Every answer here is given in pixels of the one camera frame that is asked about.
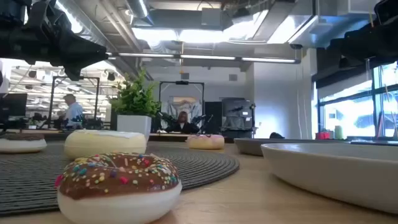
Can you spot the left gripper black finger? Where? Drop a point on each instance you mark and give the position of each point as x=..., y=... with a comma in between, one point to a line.
x=74, y=71
x=81, y=51

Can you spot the cream donut with white icing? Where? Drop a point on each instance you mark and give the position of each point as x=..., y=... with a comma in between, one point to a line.
x=102, y=143

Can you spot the plain chocolate iced donut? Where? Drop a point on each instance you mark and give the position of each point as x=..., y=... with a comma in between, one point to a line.
x=21, y=144

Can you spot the chocolate donut with coloured sprinkles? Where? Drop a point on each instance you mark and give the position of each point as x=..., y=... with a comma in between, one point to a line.
x=118, y=183

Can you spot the tan donut with dark icing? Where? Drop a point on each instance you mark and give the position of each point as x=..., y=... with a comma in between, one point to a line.
x=205, y=142

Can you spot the background black robot arm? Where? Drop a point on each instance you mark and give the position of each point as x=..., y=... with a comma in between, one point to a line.
x=199, y=119

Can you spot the person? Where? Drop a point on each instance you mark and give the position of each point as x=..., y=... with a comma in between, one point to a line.
x=183, y=126
x=74, y=113

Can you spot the black computer monitor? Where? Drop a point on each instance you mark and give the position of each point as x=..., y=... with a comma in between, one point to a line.
x=14, y=105

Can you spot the small plant in white pot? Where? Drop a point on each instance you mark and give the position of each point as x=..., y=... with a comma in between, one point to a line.
x=32, y=124

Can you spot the green plant in white pot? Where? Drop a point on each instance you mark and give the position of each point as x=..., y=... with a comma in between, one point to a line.
x=134, y=124

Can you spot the pale green bottle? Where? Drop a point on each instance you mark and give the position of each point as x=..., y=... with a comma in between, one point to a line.
x=338, y=132

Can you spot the small red box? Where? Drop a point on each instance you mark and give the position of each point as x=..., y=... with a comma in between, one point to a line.
x=322, y=136

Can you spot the grey hanging shirt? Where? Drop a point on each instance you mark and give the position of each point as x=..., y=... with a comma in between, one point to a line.
x=173, y=107

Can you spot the long linear ceiling light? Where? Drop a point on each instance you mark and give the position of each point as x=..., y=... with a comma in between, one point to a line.
x=205, y=57

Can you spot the black chair back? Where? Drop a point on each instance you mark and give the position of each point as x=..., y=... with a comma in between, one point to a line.
x=276, y=136

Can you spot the white shallow bowl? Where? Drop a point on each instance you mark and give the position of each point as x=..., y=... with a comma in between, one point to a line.
x=326, y=174

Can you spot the round grey woven placemat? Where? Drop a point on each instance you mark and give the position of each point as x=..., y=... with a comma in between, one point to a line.
x=199, y=168

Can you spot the grey shallow bowl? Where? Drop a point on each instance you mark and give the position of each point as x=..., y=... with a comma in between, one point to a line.
x=248, y=147

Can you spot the black background rig frame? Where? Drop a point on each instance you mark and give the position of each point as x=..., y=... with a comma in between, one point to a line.
x=74, y=77

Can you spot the black rig frame with shirt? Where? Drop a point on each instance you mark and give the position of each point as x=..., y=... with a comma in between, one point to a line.
x=182, y=82

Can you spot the black aluminium table frame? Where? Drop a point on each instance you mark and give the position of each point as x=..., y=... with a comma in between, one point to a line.
x=168, y=139

